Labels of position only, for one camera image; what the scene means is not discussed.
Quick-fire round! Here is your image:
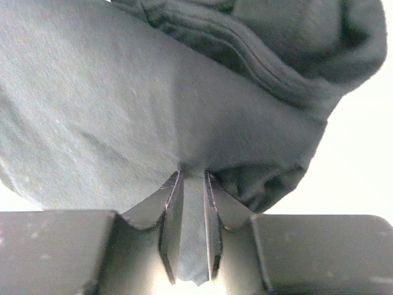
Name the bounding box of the black t shirt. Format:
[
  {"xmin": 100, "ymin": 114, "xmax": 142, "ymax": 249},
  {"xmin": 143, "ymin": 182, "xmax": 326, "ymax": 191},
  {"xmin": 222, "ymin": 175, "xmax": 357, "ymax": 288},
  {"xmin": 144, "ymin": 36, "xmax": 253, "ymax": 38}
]
[{"xmin": 1, "ymin": 1, "xmax": 387, "ymax": 285}]

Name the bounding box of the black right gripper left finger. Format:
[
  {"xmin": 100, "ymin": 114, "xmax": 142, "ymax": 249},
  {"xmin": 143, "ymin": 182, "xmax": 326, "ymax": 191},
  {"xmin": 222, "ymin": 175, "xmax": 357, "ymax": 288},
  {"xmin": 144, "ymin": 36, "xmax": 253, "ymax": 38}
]
[{"xmin": 1, "ymin": 171, "xmax": 184, "ymax": 294}]

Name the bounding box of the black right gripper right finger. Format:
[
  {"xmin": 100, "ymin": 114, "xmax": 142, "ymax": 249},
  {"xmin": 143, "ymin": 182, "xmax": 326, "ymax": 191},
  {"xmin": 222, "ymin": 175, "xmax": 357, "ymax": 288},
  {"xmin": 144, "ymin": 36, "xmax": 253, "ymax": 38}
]
[{"xmin": 204, "ymin": 172, "xmax": 392, "ymax": 294}]

